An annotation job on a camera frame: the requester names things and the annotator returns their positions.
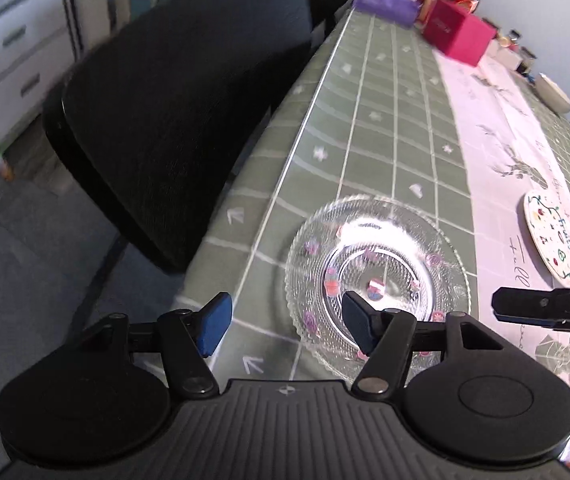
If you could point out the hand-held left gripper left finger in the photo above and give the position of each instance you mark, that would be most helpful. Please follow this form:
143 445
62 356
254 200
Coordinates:
214 325

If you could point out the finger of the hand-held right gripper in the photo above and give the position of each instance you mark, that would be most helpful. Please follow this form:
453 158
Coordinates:
545 302

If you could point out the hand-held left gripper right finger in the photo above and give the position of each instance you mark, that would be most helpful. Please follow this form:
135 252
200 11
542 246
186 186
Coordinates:
357 321

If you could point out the patterned paper plate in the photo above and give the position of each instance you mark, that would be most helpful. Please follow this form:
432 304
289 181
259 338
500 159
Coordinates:
555 237

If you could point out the clear glass plate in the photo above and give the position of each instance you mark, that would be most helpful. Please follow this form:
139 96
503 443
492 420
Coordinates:
390 260

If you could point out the white table runner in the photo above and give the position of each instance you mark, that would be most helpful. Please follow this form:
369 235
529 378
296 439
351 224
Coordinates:
490 125

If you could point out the grey lid jar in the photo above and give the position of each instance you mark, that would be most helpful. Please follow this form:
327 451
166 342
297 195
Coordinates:
527 55

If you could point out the dark glass jar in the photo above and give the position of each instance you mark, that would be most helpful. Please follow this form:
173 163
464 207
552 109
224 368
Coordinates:
515 37

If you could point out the small orange green toy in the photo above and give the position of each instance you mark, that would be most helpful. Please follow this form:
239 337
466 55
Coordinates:
0 159

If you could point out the pink box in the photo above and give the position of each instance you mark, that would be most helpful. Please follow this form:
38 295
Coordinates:
457 32

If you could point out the white drawer cabinet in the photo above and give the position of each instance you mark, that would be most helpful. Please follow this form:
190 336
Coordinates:
15 45

